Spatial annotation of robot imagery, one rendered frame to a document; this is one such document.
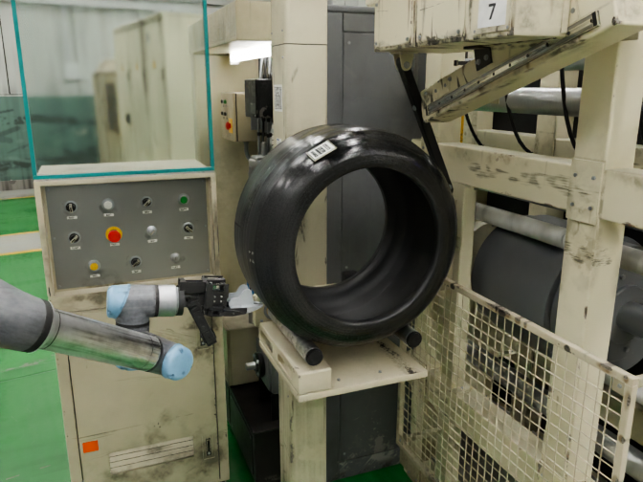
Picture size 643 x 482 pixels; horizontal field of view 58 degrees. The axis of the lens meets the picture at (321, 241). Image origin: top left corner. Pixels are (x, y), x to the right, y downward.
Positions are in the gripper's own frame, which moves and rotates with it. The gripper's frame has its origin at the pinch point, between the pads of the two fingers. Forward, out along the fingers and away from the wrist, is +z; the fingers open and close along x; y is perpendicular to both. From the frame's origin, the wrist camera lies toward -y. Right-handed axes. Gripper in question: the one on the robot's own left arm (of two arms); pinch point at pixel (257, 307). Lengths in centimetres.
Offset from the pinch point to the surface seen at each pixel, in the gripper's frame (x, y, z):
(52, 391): 175, -108, -53
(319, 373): -10.6, -13.7, 14.1
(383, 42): 19, 70, 35
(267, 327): 19.7, -13.5, 9.7
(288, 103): 26, 50, 12
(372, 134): -8, 45, 21
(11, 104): 874, 9, -139
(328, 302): 14.7, -4.4, 25.9
